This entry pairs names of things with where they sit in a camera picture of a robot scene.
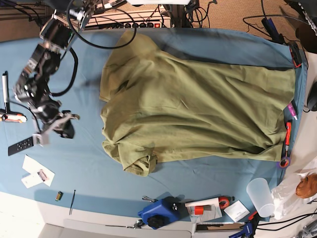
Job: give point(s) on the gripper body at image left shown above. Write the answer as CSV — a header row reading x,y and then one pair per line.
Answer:
x,y
48,112

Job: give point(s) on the olive green t-shirt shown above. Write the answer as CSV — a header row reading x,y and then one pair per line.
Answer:
x,y
160,108

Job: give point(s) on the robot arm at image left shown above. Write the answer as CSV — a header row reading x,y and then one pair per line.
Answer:
x,y
32,88

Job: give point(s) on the orange white utility knife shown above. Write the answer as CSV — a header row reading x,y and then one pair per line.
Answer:
x,y
6,115

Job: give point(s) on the black remote control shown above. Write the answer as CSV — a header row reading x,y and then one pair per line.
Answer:
x,y
20,146

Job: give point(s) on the blue table cloth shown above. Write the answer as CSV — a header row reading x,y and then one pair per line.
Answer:
x,y
100,182

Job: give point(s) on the white paper sheet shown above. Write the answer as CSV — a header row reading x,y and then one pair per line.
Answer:
x,y
31,166

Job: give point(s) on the white card with clip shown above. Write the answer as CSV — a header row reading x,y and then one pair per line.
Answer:
x,y
35,179

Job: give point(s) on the white marker pen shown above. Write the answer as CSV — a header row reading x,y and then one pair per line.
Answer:
x,y
5,87

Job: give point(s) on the black tweezers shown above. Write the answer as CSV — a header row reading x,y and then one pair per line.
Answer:
x,y
72,202

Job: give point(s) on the blue plastic device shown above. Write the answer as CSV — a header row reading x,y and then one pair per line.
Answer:
x,y
159,213

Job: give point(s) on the power strip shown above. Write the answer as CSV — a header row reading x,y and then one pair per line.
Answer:
x,y
140,24

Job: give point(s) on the orange block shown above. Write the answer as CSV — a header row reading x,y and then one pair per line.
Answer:
x,y
198,210

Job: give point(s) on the white paper roll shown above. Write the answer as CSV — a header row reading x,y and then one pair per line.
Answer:
x,y
212,201

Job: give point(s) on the printed paper sheet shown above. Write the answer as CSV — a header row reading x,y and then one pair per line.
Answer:
x,y
211,212

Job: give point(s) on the orange tape roll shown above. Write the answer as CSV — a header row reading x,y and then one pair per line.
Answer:
x,y
224,202

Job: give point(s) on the white booklet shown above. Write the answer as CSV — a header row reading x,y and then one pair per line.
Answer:
x,y
236,211

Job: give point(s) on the translucent plastic cup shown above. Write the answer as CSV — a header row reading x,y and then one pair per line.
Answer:
x,y
260,195

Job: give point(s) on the blue clamp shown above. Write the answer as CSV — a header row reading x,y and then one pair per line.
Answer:
x,y
249,228

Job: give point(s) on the purple tape roll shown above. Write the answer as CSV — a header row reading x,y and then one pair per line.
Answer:
x,y
284,163

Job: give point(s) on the purple tube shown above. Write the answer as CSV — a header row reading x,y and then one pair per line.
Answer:
x,y
292,111

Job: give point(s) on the white plastic bag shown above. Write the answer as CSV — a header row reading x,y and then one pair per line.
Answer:
x,y
284,195

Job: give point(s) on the black orange clamp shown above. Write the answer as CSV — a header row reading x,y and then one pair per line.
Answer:
x,y
278,38

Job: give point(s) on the brown bread roll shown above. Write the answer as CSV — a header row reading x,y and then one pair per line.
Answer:
x,y
307,186

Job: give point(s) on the black computer mouse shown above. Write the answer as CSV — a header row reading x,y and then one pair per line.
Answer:
x,y
312,99

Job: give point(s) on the orange handled screwdriver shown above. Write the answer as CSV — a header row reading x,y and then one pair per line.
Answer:
x,y
287,138

